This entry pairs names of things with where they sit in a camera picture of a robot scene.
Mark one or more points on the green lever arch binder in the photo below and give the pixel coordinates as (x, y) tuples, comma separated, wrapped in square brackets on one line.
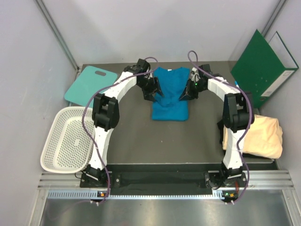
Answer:
[(264, 67)]

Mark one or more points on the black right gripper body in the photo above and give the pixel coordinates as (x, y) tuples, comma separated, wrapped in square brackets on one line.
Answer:
[(197, 88)]

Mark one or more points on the black t shirt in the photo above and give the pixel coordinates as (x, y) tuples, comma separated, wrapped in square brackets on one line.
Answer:
[(221, 131)]

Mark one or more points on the aluminium frame rail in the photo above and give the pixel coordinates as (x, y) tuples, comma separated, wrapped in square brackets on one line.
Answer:
[(57, 34)]

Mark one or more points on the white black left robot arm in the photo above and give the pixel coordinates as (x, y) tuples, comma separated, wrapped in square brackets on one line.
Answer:
[(105, 113)]

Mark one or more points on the cream t shirt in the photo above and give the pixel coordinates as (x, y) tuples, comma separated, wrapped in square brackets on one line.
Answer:
[(270, 129)]

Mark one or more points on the blue t shirt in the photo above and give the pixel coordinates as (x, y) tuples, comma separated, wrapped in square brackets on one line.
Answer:
[(168, 107)]

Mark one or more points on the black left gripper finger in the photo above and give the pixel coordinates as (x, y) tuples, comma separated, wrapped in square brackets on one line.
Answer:
[(149, 97), (158, 89)]

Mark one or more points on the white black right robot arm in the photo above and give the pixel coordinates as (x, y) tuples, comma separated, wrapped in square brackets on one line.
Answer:
[(237, 116)]

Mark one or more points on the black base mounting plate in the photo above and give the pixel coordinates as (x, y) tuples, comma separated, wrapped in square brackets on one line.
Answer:
[(169, 183)]

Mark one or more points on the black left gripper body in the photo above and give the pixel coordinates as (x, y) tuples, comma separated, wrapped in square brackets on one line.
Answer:
[(146, 84)]

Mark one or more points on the teal cutting board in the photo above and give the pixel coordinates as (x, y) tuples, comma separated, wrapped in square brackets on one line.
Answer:
[(89, 81)]

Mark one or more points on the white perforated plastic basket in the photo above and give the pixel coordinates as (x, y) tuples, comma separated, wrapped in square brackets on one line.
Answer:
[(68, 148)]

